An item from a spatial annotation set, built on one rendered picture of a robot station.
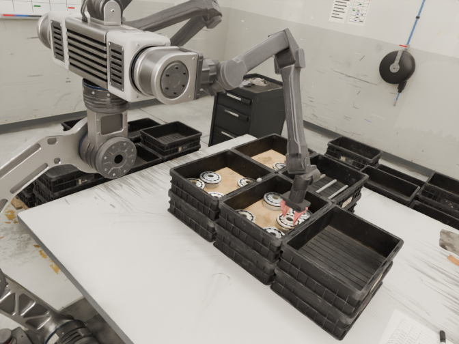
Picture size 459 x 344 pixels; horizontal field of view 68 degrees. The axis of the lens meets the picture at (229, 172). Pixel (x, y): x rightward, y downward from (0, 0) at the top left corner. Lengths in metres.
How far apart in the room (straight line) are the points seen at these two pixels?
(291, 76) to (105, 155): 0.69
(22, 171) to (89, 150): 0.19
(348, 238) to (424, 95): 3.19
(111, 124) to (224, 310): 0.72
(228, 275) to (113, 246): 0.47
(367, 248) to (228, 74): 0.91
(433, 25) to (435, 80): 0.57
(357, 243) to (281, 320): 0.46
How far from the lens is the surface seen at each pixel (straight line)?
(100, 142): 1.12
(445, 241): 2.04
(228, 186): 1.62
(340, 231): 1.53
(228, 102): 3.15
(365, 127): 4.76
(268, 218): 1.47
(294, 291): 1.29
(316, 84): 4.94
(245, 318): 1.25
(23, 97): 4.15
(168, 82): 0.84
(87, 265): 1.40
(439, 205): 2.95
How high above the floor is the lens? 1.67
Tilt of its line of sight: 29 degrees down
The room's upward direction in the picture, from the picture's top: 9 degrees clockwise
